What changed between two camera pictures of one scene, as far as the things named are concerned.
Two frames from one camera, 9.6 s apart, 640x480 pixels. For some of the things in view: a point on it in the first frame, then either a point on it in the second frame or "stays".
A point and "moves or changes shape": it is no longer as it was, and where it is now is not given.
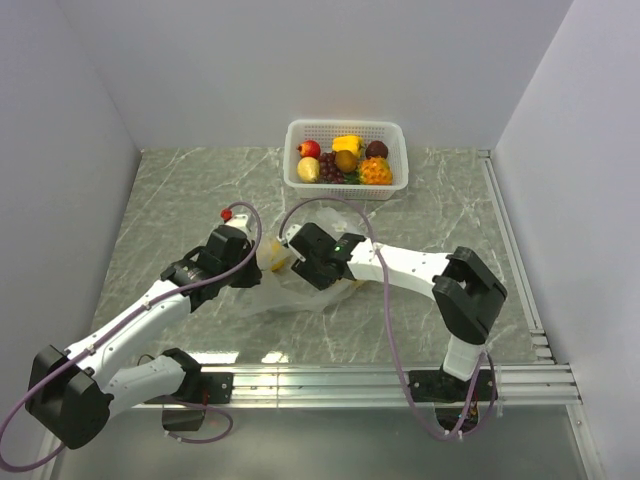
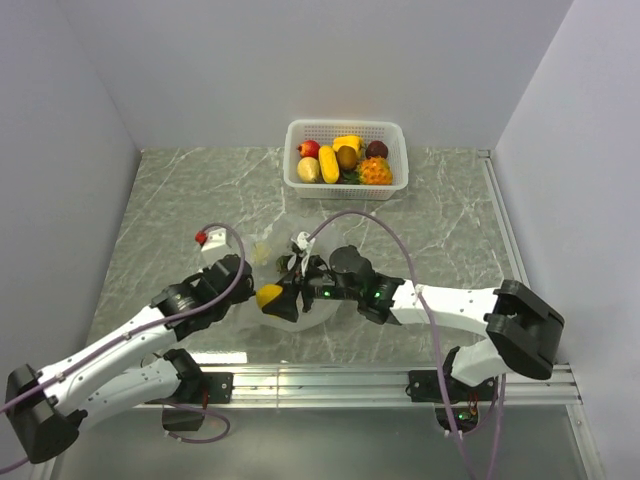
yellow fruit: x=277 y=259 to x=266 y=293
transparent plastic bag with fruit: x=281 y=292 moves or changes shape
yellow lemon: x=308 y=169 stays
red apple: x=309 y=148 stays
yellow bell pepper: x=352 y=143 stays
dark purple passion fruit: x=376 y=148 stays
